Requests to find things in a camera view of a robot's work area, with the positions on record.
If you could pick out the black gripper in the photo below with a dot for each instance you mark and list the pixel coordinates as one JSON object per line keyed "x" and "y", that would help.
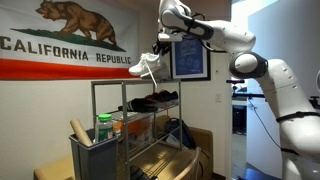
{"x": 162, "y": 45}

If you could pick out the white sneaker with lace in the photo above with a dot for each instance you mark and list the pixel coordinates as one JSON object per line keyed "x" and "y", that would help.
{"x": 148, "y": 65}

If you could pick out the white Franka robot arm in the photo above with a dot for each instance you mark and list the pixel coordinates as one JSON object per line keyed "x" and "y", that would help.
{"x": 283, "y": 100}

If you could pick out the gray metal shoe rack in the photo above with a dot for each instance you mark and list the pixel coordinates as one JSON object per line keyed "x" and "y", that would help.
{"x": 125, "y": 110}

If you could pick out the black framed blue picture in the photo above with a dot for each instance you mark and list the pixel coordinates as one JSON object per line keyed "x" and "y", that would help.
{"x": 190, "y": 63}

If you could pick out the dark sneaker white sole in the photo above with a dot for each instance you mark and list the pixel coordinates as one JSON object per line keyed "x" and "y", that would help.
{"x": 155, "y": 96}
{"x": 170, "y": 96}

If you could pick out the black sandal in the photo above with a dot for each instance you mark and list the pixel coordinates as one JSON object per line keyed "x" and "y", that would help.
{"x": 140, "y": 105}

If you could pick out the black backpack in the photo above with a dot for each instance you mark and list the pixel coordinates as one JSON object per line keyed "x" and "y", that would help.
{"x": 181, "y": 133}

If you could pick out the California Republic flag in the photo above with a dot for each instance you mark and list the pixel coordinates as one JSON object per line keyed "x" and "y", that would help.
{"x": 66, "y": 33}

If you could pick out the green lid clear bottle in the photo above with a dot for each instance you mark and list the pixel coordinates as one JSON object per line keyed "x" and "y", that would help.
{"x": 104, "y": 130}

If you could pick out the brown cardboard tube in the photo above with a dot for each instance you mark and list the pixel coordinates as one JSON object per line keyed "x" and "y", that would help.
{"x": 80, "y": 131}

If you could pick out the wooden chair back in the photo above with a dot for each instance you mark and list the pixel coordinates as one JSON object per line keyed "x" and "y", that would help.
{"x": 193, "y": 166}

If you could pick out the black rounded object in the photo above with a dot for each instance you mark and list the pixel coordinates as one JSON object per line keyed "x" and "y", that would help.
{"x": 140, "y": 173}

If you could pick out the gray plastic bin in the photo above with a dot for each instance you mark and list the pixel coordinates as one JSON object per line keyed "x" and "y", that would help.
{"x": 96, "y": 160}

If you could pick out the white light switch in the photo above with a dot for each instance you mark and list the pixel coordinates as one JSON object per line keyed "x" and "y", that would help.
{"x": 218, "y": 97}

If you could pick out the black camera stand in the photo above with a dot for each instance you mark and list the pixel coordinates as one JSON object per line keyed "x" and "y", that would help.
{"x": 246, "y": 96}

